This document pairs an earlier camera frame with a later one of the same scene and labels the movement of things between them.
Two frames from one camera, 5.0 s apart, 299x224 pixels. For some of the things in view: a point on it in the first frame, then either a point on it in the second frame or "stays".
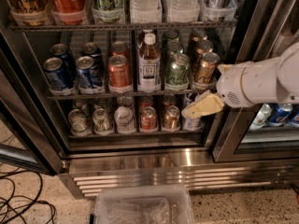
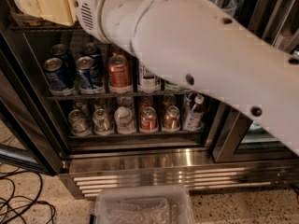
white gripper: x=230 y=85 → x=89 y=8
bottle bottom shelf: x=192 y=124 stays
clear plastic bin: x=143 y=204 stays
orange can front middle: x=120 y=72 stays
